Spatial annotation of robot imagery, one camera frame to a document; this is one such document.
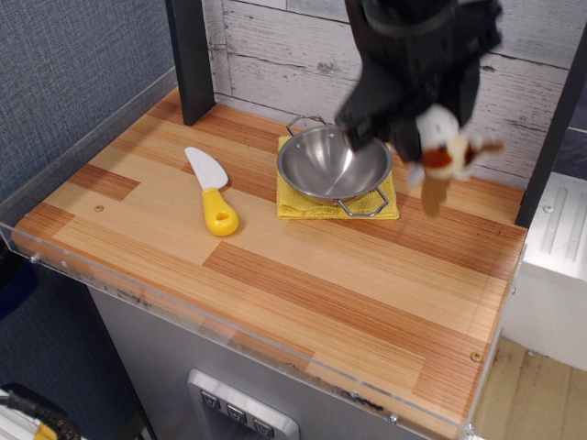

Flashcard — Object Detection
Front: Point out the clear acrylic guard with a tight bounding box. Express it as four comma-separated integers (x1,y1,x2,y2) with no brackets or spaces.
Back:
1,71,526,439

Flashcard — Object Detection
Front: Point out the yellow handled toy knife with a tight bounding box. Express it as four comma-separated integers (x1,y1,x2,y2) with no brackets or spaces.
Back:
184,147,239,237

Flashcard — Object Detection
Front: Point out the white ridged side panel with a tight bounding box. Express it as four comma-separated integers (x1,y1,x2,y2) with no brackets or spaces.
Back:
523,172,586,292

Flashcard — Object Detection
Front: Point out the yellow folded cloth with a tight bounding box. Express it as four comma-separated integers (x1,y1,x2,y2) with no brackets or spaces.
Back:
276,135,401,221

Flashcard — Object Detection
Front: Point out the dark post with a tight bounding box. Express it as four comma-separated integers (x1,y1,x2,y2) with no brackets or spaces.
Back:
165,0,215,126
515,28,586,228

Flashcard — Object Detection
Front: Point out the dark right post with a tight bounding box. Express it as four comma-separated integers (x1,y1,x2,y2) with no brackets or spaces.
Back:
515,28,586,228

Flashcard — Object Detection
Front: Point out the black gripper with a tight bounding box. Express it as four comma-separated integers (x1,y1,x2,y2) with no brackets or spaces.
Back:
335,1,503,162

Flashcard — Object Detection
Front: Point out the black braided cable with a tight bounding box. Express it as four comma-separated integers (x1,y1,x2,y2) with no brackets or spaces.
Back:
0,384,70,440

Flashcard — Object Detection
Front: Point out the grey toy fridge cabinet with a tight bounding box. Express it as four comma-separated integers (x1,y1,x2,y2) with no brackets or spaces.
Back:
86,286,441,440

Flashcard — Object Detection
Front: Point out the stainless steel bowl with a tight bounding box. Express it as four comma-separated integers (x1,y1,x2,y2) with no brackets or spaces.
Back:
277,115,393,218

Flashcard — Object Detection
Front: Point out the silver dispenser button panel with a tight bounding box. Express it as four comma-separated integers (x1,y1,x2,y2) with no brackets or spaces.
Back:
187,368,301,439

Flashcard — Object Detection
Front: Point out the dark left post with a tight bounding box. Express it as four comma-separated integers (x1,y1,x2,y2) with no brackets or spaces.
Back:
165,0,215,126

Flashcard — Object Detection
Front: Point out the white brown plush dog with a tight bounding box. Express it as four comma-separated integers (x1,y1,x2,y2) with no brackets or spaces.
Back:
407,104,504,217

